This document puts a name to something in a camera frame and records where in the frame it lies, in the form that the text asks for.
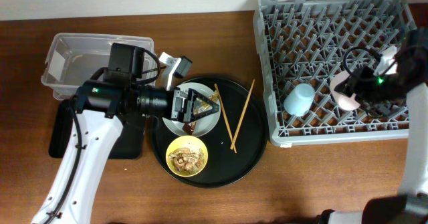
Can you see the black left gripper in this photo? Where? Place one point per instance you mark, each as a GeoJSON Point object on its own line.
{"type": "Point", "coordinates": [178, 113]}

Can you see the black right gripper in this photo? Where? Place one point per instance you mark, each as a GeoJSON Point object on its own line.
{"type": "Point", "coordinates": [356, 83]}

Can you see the pink cup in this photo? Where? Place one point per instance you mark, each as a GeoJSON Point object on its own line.
{"type": "Point", "coordinates": [343, 102]}

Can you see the gold brown snack wrapper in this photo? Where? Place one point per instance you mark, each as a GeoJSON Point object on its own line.
{"type": "Point", "coordinates": [201, 106]}

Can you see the yellow bowl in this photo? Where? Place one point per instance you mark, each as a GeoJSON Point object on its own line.
{"type": "Point", "coordinates": [189, 142]}

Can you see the food scraps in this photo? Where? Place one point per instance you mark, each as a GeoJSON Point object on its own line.
{"type": "Point", "coordinates": [187, 161]}

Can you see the light blue plastic cup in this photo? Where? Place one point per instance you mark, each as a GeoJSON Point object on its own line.
{"type": "Point", "coordinates": [300, 99]}

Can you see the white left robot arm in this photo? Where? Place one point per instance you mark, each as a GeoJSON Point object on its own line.
{"type": "Point", "coordinates": [114, 96]}

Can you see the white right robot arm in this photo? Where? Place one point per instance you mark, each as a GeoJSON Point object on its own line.
{"type": "Point", "coordinates": [396, 86]}

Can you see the grey dishwasher rack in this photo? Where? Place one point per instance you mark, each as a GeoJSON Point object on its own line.
{"type": "Point", "coordinates": [303, 42]}

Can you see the left wooden chopstick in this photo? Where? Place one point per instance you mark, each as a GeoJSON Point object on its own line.
{"type": "Point", "coordinates": [224, 114]}

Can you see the wooden chopstick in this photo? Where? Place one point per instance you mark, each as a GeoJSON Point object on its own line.
{"type": "Point", "coordinates": [224, 114]}
{"type": "Point", "coordinates": [232, 147]}

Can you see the grey round plate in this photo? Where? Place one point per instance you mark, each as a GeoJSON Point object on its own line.
{"type": "Point", "coordinates": [202, 126]}

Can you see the right wooden chopstick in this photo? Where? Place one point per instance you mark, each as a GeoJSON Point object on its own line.
{"type": "Point", "coordinates": [232, 147]}

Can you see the round black serving tray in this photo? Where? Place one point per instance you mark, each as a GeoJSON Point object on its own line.
{"type": "Point", "coordinates": [224, 166]}

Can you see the black rectangular tray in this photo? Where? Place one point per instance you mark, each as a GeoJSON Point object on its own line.
{"type": "Point", "coordinates": [128, 146]}

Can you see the clear plastic bin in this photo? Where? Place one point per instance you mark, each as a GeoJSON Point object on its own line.
{"type": "Point", "coordinates": [84, 53]}

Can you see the white label on bin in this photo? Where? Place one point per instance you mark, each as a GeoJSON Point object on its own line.
{"type": "Point", "coordinates": [56, 65]}

